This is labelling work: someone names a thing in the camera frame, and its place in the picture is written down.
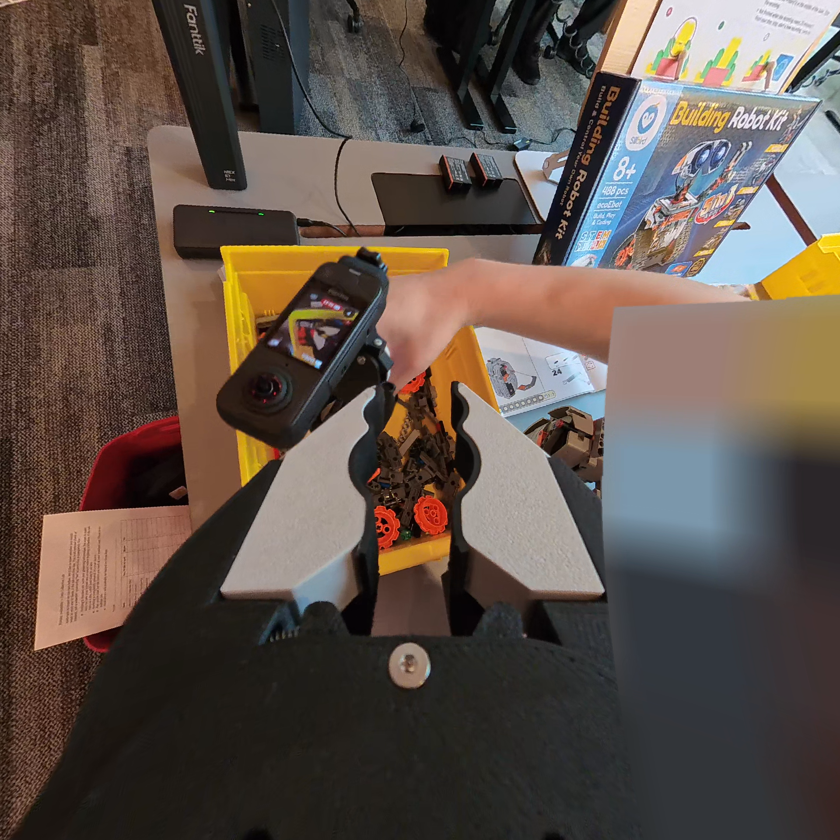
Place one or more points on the red plastic floor bin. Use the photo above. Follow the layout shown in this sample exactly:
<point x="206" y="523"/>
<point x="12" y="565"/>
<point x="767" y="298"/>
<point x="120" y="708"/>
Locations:
<point x="111" y="472"/>

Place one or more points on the black power adapter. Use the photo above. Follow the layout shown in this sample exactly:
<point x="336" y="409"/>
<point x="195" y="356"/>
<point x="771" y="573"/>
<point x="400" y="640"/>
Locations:
<point x="229" y="229"/>

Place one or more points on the person's right hand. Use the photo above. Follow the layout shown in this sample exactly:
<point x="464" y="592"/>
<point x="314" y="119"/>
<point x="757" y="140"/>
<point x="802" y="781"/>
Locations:
<point x="426" y="315"/>

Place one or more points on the blue robot kit box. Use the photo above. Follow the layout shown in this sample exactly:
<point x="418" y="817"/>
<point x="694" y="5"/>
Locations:
<point x="689" y="184"/>

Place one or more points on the dark computer tower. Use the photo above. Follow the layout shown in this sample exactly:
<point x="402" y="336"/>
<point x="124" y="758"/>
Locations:
<point x="275" y="65"/>

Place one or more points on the yellow parts bin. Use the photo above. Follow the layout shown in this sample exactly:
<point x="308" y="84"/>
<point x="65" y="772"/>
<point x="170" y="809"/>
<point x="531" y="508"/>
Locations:
<point x="262" y="275"/>
<point x="800" y="275"/>

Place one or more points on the dark slim upright device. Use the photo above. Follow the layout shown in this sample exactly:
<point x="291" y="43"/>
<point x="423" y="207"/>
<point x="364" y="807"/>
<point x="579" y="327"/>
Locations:
<point x="203" y="85"/>

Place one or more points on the person's right forearm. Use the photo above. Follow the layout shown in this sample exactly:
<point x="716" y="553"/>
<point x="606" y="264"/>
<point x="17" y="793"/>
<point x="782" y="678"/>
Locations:
<point x="558" y="302"/>

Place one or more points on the black desk mat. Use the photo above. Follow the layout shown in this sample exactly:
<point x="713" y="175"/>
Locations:
<point x="453" y="210"/>

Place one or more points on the wooden table black frame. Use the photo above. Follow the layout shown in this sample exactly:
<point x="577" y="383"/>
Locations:
<point x="479" y="65"/>

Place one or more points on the grey partly built robot model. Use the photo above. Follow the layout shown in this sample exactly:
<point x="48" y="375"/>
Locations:
<point x="571" y="446"/>

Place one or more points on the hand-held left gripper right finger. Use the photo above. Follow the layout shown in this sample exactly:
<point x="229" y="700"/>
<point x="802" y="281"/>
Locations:
<point x="531" y="525"/>

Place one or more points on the open instruction booklet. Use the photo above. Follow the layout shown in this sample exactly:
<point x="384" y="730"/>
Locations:
<point x="525" y="374"/>

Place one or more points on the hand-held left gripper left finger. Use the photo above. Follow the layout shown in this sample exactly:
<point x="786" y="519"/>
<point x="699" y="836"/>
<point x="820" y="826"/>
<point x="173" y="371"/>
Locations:
<point x="295" y="525"/>

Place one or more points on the white printed form sheet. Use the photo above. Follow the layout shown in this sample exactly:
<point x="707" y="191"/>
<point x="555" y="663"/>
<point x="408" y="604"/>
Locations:
<point x="85" y="577"/>

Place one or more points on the orange toothed wheel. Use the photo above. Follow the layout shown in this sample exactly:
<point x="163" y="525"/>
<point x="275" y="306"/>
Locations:
<point x="430" y="515"/>
<point x="386" y="525"/>
<point x="413" y="382"/>

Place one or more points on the instruction poster on stand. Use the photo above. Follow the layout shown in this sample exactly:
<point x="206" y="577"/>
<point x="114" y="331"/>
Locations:
<point x="722" y="46"/>

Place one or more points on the pile of building pieces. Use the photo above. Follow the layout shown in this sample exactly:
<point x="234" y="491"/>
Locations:
<point x="420" y="453"/>

